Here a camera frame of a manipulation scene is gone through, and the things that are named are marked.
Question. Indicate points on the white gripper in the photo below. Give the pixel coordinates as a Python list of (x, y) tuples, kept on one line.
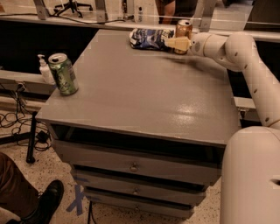
[(198, 44)]

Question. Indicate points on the orange soda can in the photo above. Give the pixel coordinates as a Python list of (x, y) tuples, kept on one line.
[(184, 28)]

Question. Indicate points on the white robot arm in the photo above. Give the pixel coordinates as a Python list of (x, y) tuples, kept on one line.
[(250, 190)]

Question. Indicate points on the blue chip bag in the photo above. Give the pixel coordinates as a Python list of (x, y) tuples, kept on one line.
[(149, 39)]

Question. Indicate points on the green soda can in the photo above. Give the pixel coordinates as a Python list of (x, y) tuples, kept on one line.
[(63, 73)]

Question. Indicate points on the grey drawer cabinet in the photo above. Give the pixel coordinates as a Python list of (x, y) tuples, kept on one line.
[(177, 108)]

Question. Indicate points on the top grey drawer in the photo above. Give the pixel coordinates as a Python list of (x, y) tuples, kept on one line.
[(135, 163)]

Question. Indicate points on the grey drawer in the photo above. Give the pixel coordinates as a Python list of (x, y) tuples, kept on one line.
[(117, 185), (135, 163), (140, 204)]

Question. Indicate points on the white pump bottle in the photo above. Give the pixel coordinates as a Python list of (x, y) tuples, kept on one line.
[(45, 70)]

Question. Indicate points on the bottom grey drawer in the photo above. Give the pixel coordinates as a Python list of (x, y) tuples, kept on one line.
[(140, 204)]

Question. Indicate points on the middle grey drawer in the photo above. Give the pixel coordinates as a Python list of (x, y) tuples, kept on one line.
[(117, 185)]

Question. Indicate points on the black stand leg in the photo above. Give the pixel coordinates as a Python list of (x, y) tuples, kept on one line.
[(14, 138)]

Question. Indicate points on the blue tape cross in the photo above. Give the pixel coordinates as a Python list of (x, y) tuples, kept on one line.
[(79, 203)]

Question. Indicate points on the black shoe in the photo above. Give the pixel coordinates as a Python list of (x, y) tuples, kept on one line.
[(48, 202)]

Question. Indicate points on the brown trouser leg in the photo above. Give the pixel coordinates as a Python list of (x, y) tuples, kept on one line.
[(17, 195)]

